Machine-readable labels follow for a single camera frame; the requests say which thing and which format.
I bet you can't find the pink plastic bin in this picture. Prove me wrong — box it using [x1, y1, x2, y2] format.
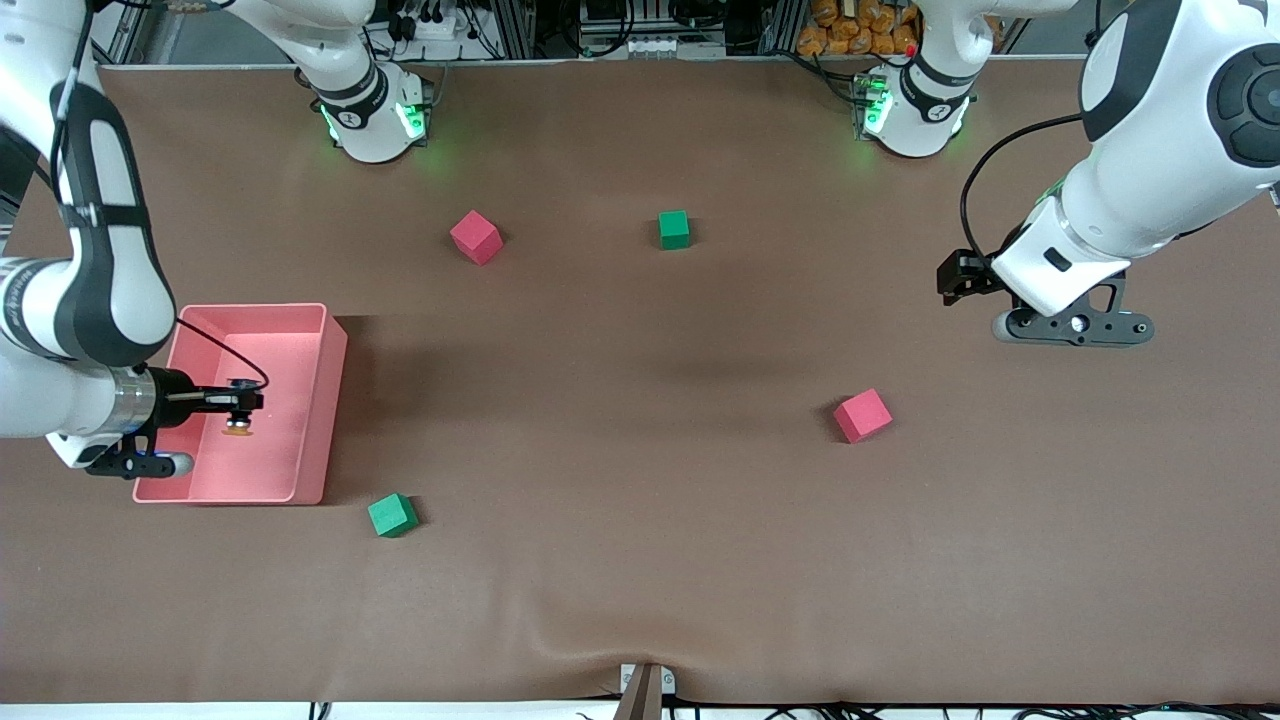
[132, 303, 349, 506]

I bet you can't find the pink foam cube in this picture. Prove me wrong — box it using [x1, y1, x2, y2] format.
[449, 210, 504, 267]
[833, 388, 894, 444]

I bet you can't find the bag of orange items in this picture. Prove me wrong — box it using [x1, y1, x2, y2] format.
[797, 0, 919, 58]

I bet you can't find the white terminal block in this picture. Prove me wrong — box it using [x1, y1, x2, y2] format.
[578, 35, 727, 59]

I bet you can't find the table cover mat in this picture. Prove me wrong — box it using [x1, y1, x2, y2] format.
[0, 55, 1280, 706]

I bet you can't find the white power strip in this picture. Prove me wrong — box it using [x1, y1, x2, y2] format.
[395, 5, 471, 43]

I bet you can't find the aluminium frame profile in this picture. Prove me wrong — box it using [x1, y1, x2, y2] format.
[760, 0, 806, 56]
[90, 0, 151, 67]
[490, 0, 536, 59]

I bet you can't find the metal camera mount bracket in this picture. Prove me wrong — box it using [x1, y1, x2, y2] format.
[618, 662, 677, 720]

